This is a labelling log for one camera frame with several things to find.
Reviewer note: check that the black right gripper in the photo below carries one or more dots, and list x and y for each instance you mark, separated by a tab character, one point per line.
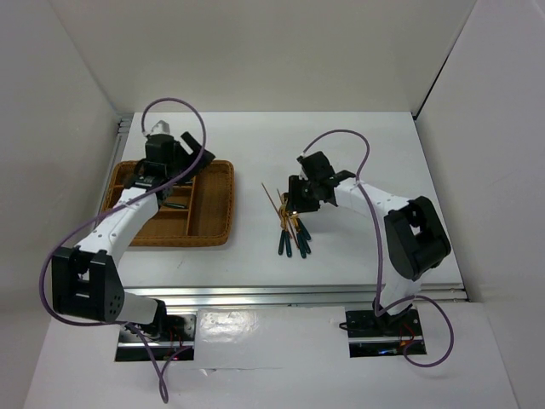
295	198

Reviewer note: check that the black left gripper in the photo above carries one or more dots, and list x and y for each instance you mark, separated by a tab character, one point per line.
192	143

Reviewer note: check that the gold spoon green handle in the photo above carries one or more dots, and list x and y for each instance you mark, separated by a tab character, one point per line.
302	232
304	246

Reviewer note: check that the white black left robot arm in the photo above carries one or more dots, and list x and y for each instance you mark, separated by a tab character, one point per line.
85	279

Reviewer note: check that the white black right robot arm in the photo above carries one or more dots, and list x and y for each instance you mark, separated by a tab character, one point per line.
411	239

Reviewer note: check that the wicker cutlery tray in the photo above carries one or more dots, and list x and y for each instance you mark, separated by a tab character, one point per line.
208	220

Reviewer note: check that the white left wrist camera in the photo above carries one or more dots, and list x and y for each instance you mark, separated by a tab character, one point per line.
160	128

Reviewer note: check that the aluminium frame rail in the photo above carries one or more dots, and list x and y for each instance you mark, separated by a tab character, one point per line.
258	296

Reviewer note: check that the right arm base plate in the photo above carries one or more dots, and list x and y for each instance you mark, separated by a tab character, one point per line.
367	338

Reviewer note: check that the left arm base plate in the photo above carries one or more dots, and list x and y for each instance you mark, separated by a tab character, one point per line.
174	339

